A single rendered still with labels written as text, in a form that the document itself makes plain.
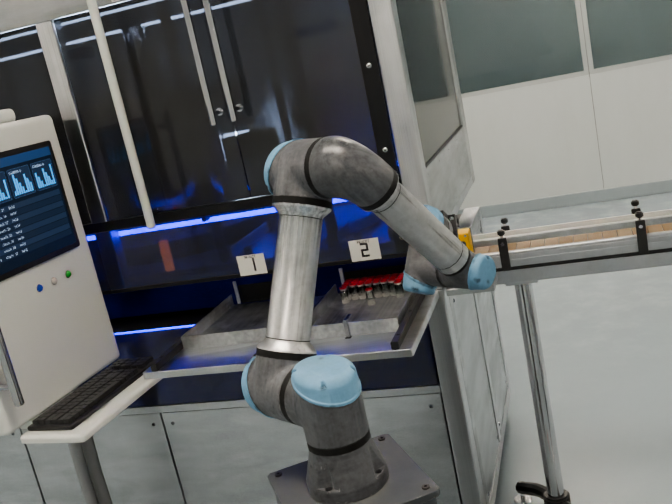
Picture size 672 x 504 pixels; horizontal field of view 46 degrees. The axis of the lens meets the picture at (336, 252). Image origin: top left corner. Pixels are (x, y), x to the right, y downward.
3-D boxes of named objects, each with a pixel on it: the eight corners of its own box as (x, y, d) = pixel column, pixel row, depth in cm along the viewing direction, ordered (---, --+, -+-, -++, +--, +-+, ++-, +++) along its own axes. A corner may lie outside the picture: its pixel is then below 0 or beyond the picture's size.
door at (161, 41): (109, 219, 238) (54, 20, 224) (250, 197, 223) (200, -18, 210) (108, 220, 237) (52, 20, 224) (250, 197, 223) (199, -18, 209)
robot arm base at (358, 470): (401, 485, 140) (390, 435, 138) (321, 514, 137) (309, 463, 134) (372, 451, 154) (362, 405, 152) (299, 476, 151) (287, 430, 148)
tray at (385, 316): (337, 295, 230) (334, 284, 229) (424, 285, 221) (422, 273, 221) (299, 340, 198) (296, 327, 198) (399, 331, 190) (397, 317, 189)
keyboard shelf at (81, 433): (102, 370, 239) (100, 362, 239) (180, 366, 229) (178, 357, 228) (-5, 446, 199) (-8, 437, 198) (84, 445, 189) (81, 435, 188)
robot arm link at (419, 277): (431, 292, 168) (439, 242, 169) (393, 288, 176) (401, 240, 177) (454, 298, 173) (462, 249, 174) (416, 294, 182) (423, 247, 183)
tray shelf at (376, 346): (219, 312, 244) (218, 307, 244) (443, 287, 222) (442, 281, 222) (143, 379, 200) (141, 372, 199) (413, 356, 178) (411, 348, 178)
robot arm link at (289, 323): (279, 429, 142) (311, 129, 144) (232, 413, 153) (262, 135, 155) (329, 426, 150) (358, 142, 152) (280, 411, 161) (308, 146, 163)
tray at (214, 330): (233, 305, 242) (230, 294, 241) (312, 296, 234) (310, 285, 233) (183, 349, 211) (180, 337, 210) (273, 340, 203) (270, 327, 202)
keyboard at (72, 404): (120, 364, 233) (118, 357, 233) (160, 362, 228) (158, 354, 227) (27, 431, 197) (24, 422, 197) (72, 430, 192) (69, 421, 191)
